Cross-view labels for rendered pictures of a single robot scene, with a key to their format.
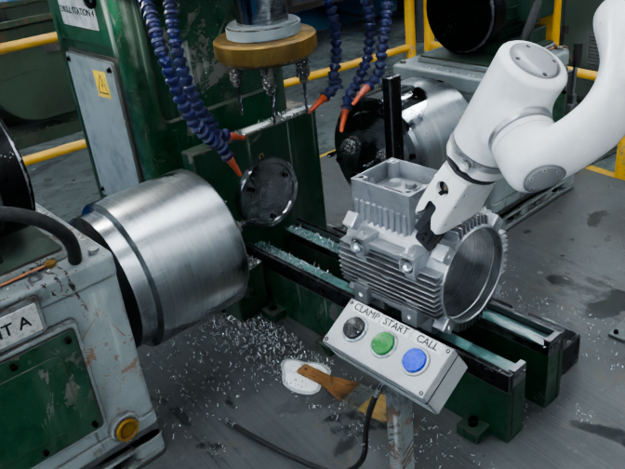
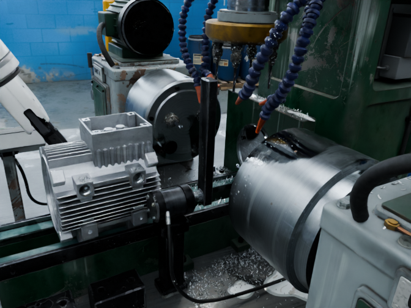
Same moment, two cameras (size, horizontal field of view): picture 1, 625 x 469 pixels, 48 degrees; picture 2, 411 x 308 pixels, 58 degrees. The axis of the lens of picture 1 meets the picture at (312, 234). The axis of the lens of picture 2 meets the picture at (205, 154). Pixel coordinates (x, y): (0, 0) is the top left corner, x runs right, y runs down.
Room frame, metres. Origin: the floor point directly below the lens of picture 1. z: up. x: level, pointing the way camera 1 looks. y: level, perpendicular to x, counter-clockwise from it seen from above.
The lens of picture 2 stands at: (1.30, -0.81, 1.39)
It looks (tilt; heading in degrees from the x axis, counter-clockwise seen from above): 24 degrees down; 99
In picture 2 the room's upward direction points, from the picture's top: 2 degrees clockwise
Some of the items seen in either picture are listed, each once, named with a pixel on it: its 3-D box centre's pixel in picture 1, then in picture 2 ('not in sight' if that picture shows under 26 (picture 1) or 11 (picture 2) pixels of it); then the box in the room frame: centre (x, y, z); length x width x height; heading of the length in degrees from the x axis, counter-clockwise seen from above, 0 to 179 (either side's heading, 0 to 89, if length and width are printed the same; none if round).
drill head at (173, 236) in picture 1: (133, 270); (165, 109); (1.00, 0.29, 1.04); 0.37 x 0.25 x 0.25; 129
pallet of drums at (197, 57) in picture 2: not in sight; (225, 61); (0.66, 5.21, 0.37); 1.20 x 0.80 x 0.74; 27
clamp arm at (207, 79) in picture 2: (394, 144); (206, 145); (1.20, -0.17, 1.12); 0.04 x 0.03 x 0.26; 39
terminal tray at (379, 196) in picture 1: (401, 196); (115, 138); (1.01, -0.15, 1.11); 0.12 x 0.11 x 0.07; 40
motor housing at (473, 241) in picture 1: (422, 255); (99, 183); (0.98, -0.17, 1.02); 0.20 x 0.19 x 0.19; 40
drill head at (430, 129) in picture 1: (413, 139); (325, 216); (1.43, -0.24, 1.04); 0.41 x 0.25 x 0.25; 129
